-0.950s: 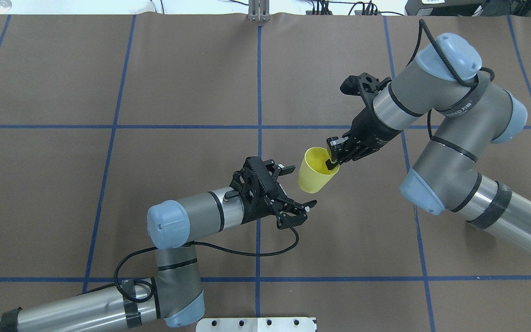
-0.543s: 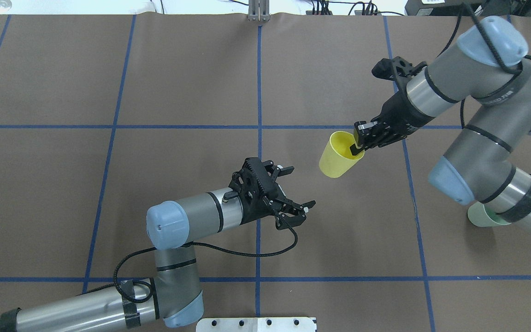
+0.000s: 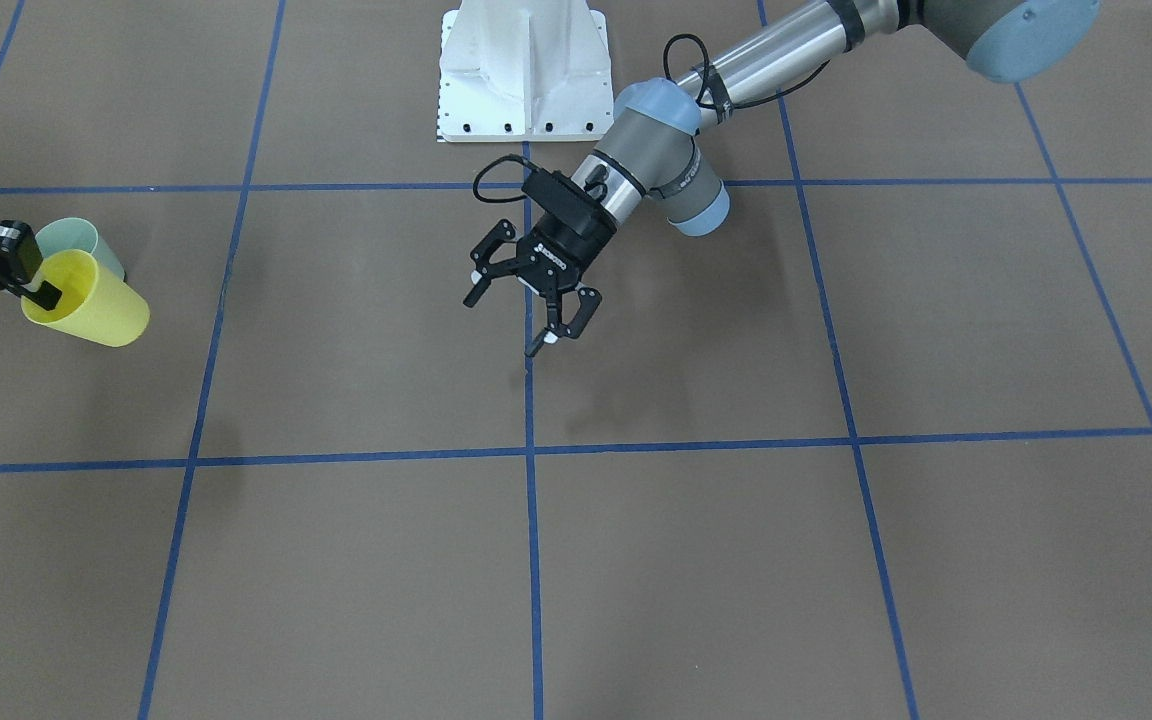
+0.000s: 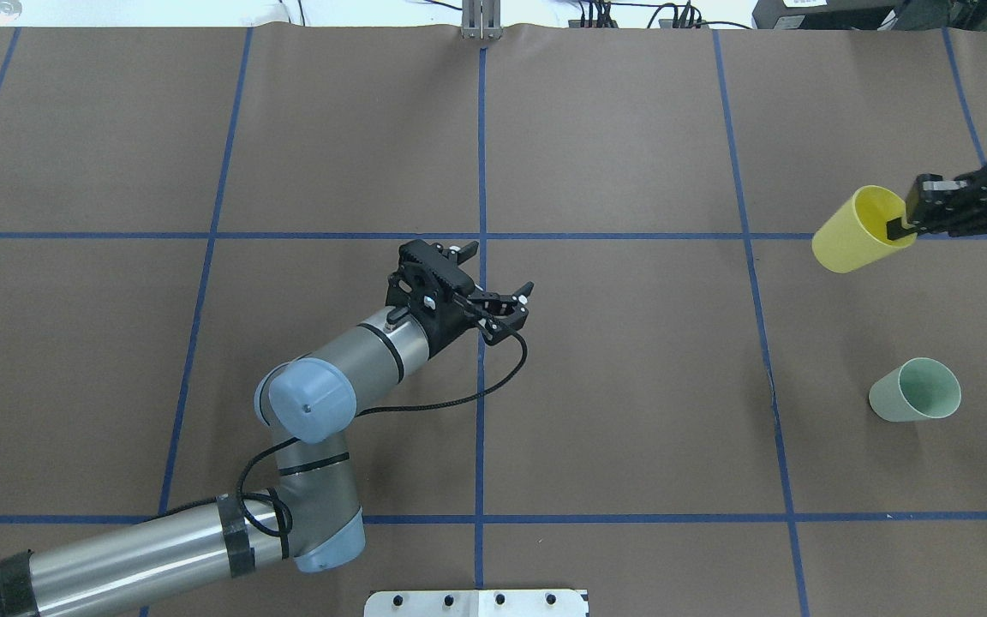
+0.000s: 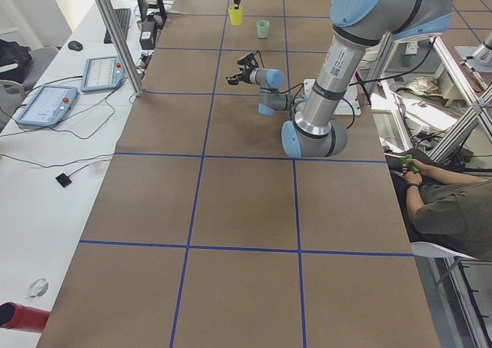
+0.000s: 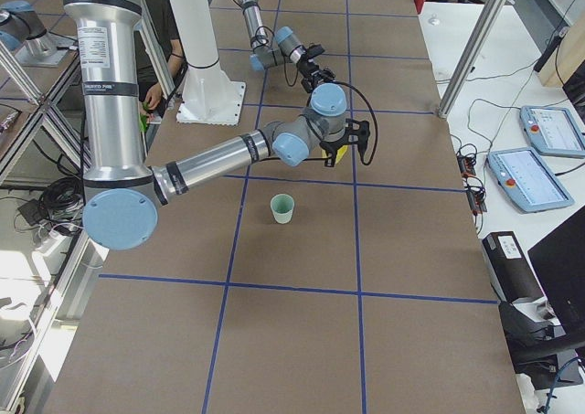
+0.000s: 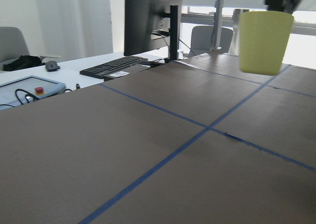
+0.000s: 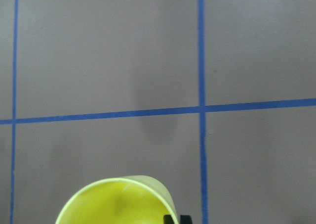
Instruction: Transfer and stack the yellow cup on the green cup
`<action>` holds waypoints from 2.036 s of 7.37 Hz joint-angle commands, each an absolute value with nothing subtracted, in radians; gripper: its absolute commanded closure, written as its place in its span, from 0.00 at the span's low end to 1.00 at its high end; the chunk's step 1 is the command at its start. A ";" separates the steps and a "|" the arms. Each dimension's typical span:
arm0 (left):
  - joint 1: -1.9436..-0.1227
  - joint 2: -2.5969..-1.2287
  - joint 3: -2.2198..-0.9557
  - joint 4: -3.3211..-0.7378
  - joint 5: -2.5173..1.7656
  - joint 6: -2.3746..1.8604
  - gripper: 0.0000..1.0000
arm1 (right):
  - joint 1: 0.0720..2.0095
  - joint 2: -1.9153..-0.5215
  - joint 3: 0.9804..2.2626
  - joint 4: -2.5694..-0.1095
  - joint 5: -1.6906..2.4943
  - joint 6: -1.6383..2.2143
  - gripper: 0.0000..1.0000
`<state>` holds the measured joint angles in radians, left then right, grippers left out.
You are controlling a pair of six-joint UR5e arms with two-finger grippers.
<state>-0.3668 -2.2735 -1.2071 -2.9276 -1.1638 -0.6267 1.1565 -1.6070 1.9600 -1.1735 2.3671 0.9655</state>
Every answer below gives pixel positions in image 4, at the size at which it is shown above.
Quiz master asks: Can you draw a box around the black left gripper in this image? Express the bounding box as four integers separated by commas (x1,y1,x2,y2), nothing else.
385,241,535,358

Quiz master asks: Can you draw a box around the yellow plastic cup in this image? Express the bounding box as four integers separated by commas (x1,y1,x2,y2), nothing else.
811,186,917,273

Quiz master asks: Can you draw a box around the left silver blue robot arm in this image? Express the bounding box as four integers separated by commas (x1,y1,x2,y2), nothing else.
0,236,399,558

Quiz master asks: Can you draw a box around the green plastic cup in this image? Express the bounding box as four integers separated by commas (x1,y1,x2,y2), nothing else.
867,356,962,422

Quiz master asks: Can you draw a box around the aluminium frame post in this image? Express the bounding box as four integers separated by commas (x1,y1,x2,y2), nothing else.
459,0,504,40

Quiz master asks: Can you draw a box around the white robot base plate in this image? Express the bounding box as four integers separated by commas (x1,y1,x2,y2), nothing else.
363,589,590,616

